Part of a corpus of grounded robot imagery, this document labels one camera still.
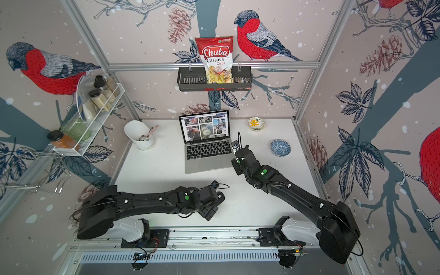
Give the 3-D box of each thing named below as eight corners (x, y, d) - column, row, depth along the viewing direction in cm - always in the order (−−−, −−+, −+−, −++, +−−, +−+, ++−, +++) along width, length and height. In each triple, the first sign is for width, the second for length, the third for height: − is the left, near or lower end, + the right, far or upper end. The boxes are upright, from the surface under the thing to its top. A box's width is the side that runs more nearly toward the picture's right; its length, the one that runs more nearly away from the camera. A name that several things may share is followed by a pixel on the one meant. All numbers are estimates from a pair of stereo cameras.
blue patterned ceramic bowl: (272, 157, 101) (273, 154, 99) (268, 142, 109) (269, 138, 106) (290, 157, 101) (292, 154, 98) (286, 142, 109) (288, 138, 106)
